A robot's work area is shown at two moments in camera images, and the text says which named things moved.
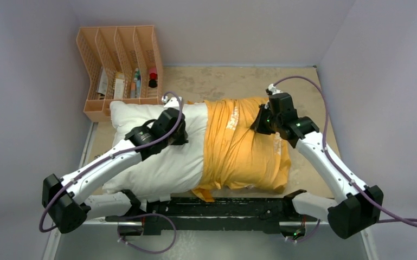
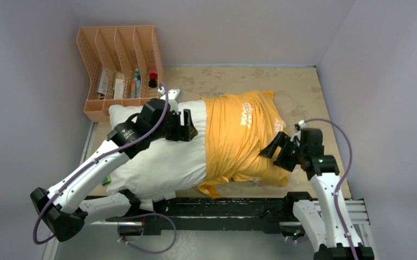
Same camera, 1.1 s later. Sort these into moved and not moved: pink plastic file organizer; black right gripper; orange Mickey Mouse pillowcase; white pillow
Moved: black right gripper
Not moved: orange Mickey Mouse pillowcase; white pillow; pink plastic file organizer
